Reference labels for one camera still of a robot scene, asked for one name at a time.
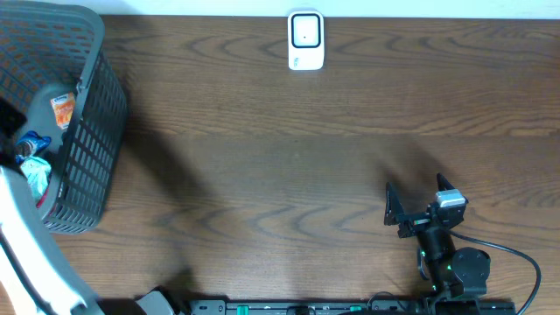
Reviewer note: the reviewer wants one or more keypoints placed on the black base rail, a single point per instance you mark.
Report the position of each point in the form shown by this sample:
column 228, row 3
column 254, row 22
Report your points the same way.
column 381, row 305

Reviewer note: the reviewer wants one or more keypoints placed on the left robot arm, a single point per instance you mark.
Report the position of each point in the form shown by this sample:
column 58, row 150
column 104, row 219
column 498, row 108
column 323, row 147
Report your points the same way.
column 35, row 274

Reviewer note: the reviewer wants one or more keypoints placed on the blue Oreo cookie pack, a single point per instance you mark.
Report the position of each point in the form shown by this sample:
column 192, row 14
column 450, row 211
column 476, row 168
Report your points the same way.
column 30, row 144

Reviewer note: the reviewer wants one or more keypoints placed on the grey plastic mesh basket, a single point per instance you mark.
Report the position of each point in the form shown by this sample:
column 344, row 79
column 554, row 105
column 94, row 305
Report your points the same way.
column 48, row 50

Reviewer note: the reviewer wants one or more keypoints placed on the orange Kleenex tissue pack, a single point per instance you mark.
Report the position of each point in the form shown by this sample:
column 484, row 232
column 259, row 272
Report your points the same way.
column 63, row 108

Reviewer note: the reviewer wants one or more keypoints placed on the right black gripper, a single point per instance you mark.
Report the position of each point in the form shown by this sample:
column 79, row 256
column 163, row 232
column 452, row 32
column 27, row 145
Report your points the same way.
column 395, row 214

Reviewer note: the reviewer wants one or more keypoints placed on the pink purple liner pack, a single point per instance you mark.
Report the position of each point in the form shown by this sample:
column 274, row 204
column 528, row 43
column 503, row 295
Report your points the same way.
column 41, row 201

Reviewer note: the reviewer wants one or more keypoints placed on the green wet wipes pack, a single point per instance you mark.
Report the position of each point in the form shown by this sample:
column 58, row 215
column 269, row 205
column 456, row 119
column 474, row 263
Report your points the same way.
column 37, row 171

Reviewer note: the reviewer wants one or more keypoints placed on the white barcode scanner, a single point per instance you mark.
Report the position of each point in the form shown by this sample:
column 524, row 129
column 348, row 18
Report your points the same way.
column 306, row 40

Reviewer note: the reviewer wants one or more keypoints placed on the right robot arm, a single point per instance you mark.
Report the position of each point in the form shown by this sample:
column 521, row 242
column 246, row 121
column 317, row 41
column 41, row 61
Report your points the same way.
column 455, row 273

